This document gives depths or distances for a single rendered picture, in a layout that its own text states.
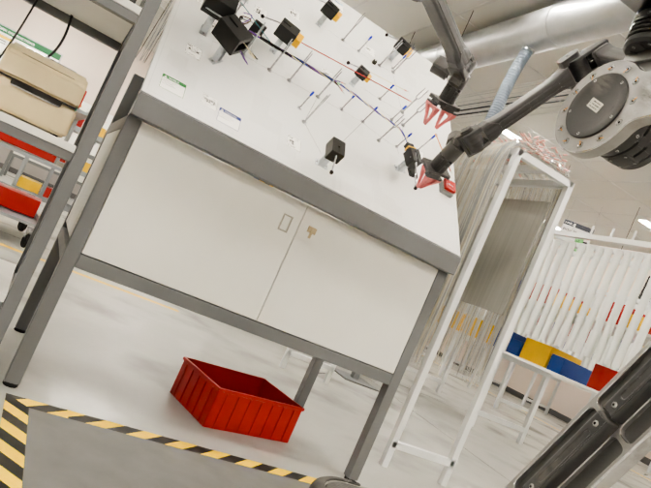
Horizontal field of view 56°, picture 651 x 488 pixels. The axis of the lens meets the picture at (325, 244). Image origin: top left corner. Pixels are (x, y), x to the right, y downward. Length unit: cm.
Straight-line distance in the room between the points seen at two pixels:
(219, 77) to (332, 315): 82
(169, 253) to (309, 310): 48
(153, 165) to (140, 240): 21
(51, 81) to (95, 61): 1133
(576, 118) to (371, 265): 94
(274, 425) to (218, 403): 27
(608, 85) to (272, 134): 99
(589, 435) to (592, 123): 61
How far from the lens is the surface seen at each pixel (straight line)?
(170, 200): 181
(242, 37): 189
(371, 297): 207
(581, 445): 98
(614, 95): 131
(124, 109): 235
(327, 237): 196
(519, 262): 294
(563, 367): 503
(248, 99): 195
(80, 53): 1314
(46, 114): 177
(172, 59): 190
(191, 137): 177
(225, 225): 185
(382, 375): 217
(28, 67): 181
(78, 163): 173
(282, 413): 229
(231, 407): 216
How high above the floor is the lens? 61
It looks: 3 degrees up
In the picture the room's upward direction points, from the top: 24 degrees clockwise
